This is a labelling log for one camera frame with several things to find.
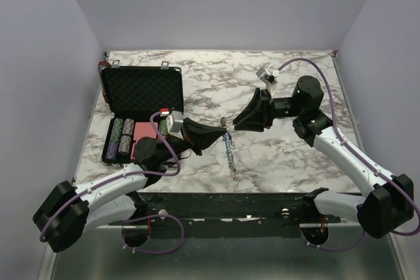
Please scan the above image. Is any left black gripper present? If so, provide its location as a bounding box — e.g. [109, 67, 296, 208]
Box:
[157, 117, 226, 164]

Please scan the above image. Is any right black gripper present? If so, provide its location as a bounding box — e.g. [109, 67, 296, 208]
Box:
[233, 88, 304, 133]

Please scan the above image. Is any blue tagged key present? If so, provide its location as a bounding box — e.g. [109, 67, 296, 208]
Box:
[224, 132, 232, 141]

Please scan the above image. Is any grey blue spiral keyring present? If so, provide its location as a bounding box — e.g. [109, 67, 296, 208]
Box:
[220, 117, 238, 181]

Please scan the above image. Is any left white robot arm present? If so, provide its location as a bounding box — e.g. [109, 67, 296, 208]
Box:
[32, 113, 226, 252]

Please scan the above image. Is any green poker chip stack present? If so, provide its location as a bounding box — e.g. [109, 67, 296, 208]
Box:
[159, 120, 169, 137]

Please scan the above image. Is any pink playing card deck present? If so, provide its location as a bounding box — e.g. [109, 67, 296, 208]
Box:
[133, 122, 157, 142]

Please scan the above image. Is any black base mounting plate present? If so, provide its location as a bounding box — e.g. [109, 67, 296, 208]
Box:
[121, 193, 340, 245]

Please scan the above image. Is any black poker chip case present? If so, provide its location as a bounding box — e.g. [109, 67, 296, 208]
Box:
[98, 62, 184, 165]

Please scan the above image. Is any purple poker chip stack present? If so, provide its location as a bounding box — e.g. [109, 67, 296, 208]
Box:
[102, 118, 135, 163]

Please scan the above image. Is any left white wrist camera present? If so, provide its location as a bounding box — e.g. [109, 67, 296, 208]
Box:
[165, 111, 183, 134]

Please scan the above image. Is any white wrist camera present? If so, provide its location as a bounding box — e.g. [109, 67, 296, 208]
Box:
[256, 68, 280, 97]
[165, 111, 183, 134]

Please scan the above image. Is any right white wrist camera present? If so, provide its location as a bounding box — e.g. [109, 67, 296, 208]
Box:
[256, 68, 280, 97]

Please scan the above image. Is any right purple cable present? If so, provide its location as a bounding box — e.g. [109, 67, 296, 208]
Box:
[275, 57, 420, 253]

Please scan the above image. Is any purple cable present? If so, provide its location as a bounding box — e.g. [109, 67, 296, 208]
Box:
[275, 57, 420, 253]
[39, 108, 185, 255]

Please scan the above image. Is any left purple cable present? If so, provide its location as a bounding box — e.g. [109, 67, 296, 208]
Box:
[39, 108, 185, 255]

